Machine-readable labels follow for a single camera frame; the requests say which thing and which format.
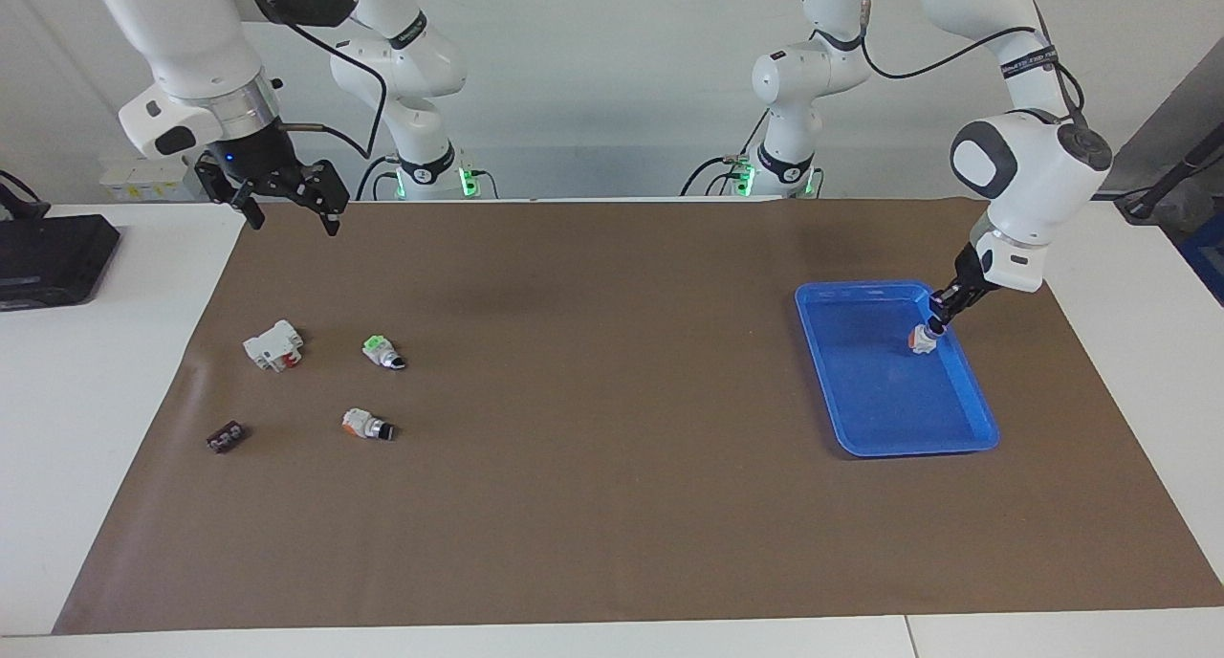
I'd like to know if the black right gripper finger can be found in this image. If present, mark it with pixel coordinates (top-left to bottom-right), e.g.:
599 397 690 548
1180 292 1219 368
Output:
285 159 351 237
194 153 268 231

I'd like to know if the white wall socket box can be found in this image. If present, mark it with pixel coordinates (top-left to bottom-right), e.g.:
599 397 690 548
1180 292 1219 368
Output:
98 154 207 203

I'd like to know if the black flat electronic box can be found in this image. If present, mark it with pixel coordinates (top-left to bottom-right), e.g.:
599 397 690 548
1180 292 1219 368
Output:
0 214 121 312

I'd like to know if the black arm base cable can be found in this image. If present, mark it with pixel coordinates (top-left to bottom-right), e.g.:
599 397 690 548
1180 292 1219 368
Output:
356 154 501 202
681 113 772 198

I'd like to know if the black cable of flat box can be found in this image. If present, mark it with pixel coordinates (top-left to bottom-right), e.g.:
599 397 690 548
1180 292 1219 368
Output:
0 168 51 223

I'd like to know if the black right arm base cable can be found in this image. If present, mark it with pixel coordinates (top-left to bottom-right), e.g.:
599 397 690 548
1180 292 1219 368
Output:
356 154 501 202

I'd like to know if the brown table mat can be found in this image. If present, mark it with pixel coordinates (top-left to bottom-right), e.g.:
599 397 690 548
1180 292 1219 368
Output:
53 199 1224 636

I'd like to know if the black stand pole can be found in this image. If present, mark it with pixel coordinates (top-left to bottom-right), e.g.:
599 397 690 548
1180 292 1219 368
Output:
1114 122 1224 221

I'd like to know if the white red circuit breaker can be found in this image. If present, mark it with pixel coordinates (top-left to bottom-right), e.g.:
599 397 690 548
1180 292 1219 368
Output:
243 319 305 373

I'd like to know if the green white selector switch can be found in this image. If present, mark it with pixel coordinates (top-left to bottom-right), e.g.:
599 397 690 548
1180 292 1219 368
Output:
361 334 407 371

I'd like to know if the blue crate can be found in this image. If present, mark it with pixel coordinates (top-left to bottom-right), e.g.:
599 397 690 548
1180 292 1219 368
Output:
1178 232 1224 305

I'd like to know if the blue plastic tray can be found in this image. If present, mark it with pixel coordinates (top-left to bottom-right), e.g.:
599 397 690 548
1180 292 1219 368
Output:
795 279 1001 458

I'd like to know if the black left arm base cable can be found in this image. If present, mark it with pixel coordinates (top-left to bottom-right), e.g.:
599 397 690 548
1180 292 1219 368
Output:
681 113 772 198

